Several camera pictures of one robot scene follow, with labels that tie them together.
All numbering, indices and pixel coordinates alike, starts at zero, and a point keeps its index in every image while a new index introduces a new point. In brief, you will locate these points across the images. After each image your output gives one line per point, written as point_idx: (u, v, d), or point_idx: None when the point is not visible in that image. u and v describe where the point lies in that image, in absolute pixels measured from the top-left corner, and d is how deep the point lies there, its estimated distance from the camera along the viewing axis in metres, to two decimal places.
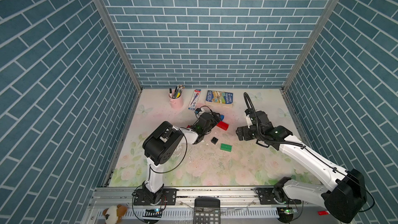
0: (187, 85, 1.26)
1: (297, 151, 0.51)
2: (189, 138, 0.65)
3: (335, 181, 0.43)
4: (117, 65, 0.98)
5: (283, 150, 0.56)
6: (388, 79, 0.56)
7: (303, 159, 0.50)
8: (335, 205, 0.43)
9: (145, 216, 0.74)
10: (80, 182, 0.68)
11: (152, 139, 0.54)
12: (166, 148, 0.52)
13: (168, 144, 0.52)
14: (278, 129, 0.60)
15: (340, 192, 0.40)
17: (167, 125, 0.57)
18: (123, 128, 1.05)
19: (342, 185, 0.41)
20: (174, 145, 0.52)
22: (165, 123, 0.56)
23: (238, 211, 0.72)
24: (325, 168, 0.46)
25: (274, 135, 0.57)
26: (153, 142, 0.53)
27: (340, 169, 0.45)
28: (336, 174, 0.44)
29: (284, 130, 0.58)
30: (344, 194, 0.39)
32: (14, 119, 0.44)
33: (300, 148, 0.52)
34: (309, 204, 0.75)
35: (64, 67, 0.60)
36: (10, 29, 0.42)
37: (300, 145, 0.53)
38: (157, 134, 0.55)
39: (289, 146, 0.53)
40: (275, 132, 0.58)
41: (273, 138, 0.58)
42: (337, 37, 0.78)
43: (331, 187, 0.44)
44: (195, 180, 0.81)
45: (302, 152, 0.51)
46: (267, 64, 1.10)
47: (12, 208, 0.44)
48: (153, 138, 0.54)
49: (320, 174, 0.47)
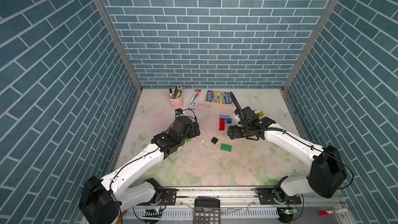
0: (187, 85, 1.26)
1: (279, 136, 0.55)
2: (149, 165, 0.49)
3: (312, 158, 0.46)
4: (117, 65, 0.98)
5: (267, 136, 0.60)
6: (388, 79, 0.56)
7: (285, 143, 0.54)
8: (316, 181, 0.46)
9: (145, 216, 0.74)
10: (80, 182, 0.68)
11: (82, 205, 0.42)
12: (97, 216, 0.39)
13: (96, 212, 0.39)
14: (263, 120, 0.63)
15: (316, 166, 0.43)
17: (95, 181, 0.41)
18: (123, 128, 1.05)
19: (319, 160, 0.45)
20: (112, 205, 0.40)
22: (92, 179, 0.41)
23: (238, 211, 0.72)
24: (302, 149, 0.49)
25: (258, 124, 0.62)
26: (85, 208, 0.42)
27: (317, 146, 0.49)
28: (314, 152, 0.47)
29: (269, 120, 0.63)
30: (321, 168, 0.42)
32: (14, 119, 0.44)
33: (281, 132, 0.56)
34: (309, 204, 0.75)
35: (64, 67, 0.60)
36: (10, 29, 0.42)
37: (281, 129, 0.57)
38: (86, 196, 0.41)
39: (271, 132, 0.57)
40: (260, 123, 0.62)
41: (258, 126, 0.62)
42: (337, 37, 0.79)
43: (310, 164, 0.47)
44: (195, 180, 0.81)
45: (284, 137, 0.54)
46: (267, 64, 1.10)
47: (12, 208, 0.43)
48: (83, 203, 0.42)
49: (300, 155, 0.50)
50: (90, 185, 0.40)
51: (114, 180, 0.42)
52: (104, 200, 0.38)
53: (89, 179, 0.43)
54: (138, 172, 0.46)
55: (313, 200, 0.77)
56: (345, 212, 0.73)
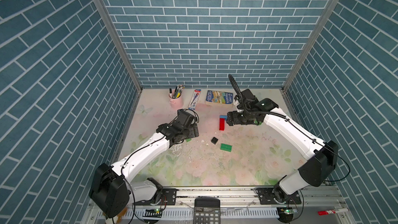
0: (188, 85, 1.26)
1: (281, 123, 0.52)
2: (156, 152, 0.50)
3: (312, 152, 0.45)
4: (117, 65, 0.98)
5: (269, 122, 0.56)
6: (388, 78, 0.56)
7: (286, 131, 0.51)
8: (307, 171, 0.47)
9: (145, 216, 0.74)
10: (80, 182, 0.68)
11: (94, 192, 0.43)
12: (110, 201, 0.40)
13: (109, 197, 0.40)
14: (265, 102, 0.59)
15: (315, 159, 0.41)
17: (105, 168, 0.42)
18: (123, 128, 1.05)
19: (319, 154, 0.44)
20: (125, 191, 0.41)
22: (102, 166, 0.42)
23: (238, 211, 0.72)
24: (304, 140, 0.47)
25: (260, 106, 0.57)
26: (97, 194, 0.42)
27: (319, 140, 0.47)
28: (315, 145, 0.46)
29: (271, 102, 0.58)
30: (320, 162, 0.42)
32: (14, 120, 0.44)
33: (284, 119, 0.52)
34: (309, 204, 0.75)
35: (64, 67, 0.60)
36: (10, 29, 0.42)
37: (284, 116, 0.53)
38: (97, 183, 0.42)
39: (274, 117, 0.53)
40: (263, 106, 0.57)
41: (259, 108, 0.57)
42: (337, 37, 0.79)
43: (309, 157, 0.47)
44: (195, 180, 0.81)
45: (286, 124, 0.51)
46: (267, 64, 1.10)
47: (12, 208, 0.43)
48: (94, 190, 0.42)
49: (300, 146, 0.49)
50: (101, 172, 0.41)
51: (124, 166, 0.43)
52: (117, 185, 0.39)
53: (100, 167, 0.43)
54: (146, 160, 0.47)
55: (313, 200, 0.77)
56: (345, 212, 0.73)
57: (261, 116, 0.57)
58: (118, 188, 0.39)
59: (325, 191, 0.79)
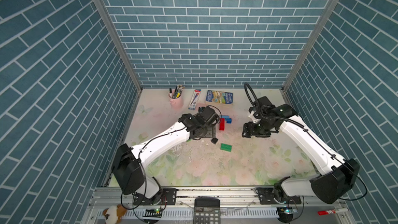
0: (188, 85, 1.26)
1: (299, 132, 0.49)
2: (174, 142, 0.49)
3: (329, 168, 0.42)
4: (117, 65, 0.98)
5: (285, 130, 0.54)
6: (388, 79, 0.56)
7: (303, 141, 0.49)
8: (321, 186, 0.45)
9: (145, 216, 0.74)
10: (80, 182, 0.68)
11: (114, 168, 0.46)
12: (126, 180, 0.42)
13: (126, 176, 0.42)
14: (283, 108, 0.56)
15: (331, 176, 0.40)
17: (125, 148, 0.44)
18: (123, 128, 1.05)
19: (337, 171, 0.41)
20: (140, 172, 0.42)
22: (123, 147, 0.44)
23: (238, 211, 0.72)
24: (323, 154, 0.44)
25: (278, 112, 0.54)
26: (117, 170, 0.46)
27: (339, 156, 0.44)
28: (333, 162, 0.43)
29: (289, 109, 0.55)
30: (336, 180, 0.40)
32: (14, 119, 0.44)
33: (302, 128, 0.50)
34: (309, 204, 0.75)
35: (64, 67, 0.60)
36: (10, 29, 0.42)
37: (302, 125, 0.51)
38: (117, 162, 0.45)
39: (292, 126, 0.51)
40: (280, 111, 0.55)
41: (276, 113, 0.55)
42: (337, 37, 0.78)
43: (325, 172, 0.44)
44: (195, 180, 0.80)
45: (304, 134, 0.49)
46: (267, 64, 1.10)
47: (12, 207, 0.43)
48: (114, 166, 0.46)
49: (316, 159, 0.46)
50: (121, 152, 0.44)
51: (142, 151, 0.44)
52: (133, 168, 0.40)
53: (121, 146, 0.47)
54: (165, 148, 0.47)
55: (313, 200, 0.77)
56: (345, 212, 0.73)
57: (279, 122, 0.54)
58: (134, 172, 0.40)
59: None
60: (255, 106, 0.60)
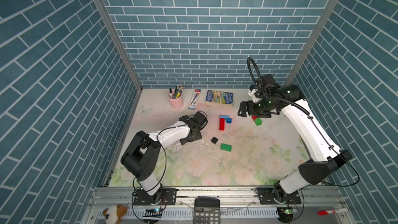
0: (188, 85, 1.26)
1: (302, 119, 0.46)
2: (179, 134, 0.57)
3: (325, 158, 0.43)
4: (117, 65, 0.98)
5: (287, 113, 0.50)
6: (388, 79, 0.56)
7: (304, 129, 0.47)
8: (308, 170, 0.48)
9: (145, 216, 0.74)
10: (80, 182, 0.68)
11: (127, 155, 0.48)
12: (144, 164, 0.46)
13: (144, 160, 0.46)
14: (290, 89, 0.50)
15: (325, 166, 0.42)
17: (142, 135, 0.48)
18: (123, 128, 1.04)
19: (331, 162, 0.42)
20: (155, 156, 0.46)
22: (140, 133, 0.49)
23: (238, 211, 0.72)
24: (322, 143, 0.43)
25: (284, 93, 0.48)
26: (130, 158, 0.48)
27: (336, 148, 0.43)
28: (329, 152, 0.43)
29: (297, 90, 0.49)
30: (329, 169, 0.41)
32: (14, 119, 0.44)
33: (307, 115, 0.46)
34: (310, 204, 0.75)
35: (64, 67, 0.60)
36: (10, 29, 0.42)
37: (308, 112, 0.47)
38: (131, 149, 0.48)
39: (296, 110, 0.47)
40: (287, 93, 0.49)
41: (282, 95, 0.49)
42: (337, 37, 0.79)
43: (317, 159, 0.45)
44: (195, 180, 0.81)
45: (308, 122, 0.46)
46: (267, 64, 1.10)
47: (12, 208, 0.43)
48: (128, 153, 0.48)
49: (312, 146, 0.46)
50: (138, 138, 0.48)
51: (158, 136, 0.51)
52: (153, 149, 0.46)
53: (138, 134, 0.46)
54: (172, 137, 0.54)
55: (314, 200, 0.77)
56: (345, 212, 0.73)
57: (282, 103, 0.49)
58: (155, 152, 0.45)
59: (326, 191, 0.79)
60: (257, 84, 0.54)
